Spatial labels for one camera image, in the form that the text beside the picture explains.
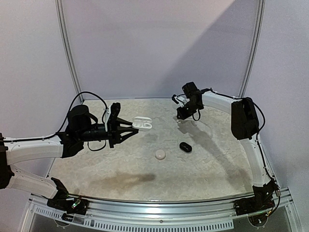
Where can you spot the pink earbud charging case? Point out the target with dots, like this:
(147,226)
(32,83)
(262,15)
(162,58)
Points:
(160,154)

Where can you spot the right aluminium corner post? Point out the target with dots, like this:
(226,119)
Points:
(254,45)

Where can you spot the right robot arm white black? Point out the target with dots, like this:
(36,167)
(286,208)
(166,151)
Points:
(245,127)

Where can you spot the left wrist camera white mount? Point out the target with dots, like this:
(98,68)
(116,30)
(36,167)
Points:
(110,115)

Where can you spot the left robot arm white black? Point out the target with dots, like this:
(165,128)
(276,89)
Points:
(82,127)

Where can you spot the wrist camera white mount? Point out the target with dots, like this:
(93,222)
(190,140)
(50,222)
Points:
(179,99)
(110,115)

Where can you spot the left aluminium corner post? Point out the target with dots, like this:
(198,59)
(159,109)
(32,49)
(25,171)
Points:
(66,45)

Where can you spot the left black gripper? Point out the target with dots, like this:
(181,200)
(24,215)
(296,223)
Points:
(114,132)

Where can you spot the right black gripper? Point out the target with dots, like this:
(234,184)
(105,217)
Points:
(183,113)

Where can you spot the aluminium corner post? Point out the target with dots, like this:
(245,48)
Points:
(254,45)
(66,45)

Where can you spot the black earbud charging case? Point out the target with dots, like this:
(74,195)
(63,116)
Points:
(185,147)

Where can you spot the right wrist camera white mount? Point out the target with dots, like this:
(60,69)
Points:
(179,99)

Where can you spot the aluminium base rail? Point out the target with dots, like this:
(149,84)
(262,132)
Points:
(217,215)

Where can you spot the white earbud charging case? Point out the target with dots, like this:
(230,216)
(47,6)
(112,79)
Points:
(142,123)

